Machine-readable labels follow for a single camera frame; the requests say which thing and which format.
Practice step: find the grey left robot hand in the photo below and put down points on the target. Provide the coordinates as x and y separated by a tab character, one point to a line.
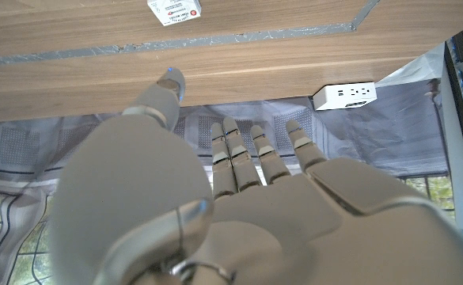
278	221

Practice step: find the white matchbox with red print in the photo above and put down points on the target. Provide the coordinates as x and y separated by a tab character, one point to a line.
173	11

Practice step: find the white power strip box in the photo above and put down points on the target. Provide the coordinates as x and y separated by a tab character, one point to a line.
344	96

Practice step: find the printed window backdrop cloth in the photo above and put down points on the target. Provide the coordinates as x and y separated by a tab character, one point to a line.
393	130

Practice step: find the white upright panel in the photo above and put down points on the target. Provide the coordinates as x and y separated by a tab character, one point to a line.
458	178

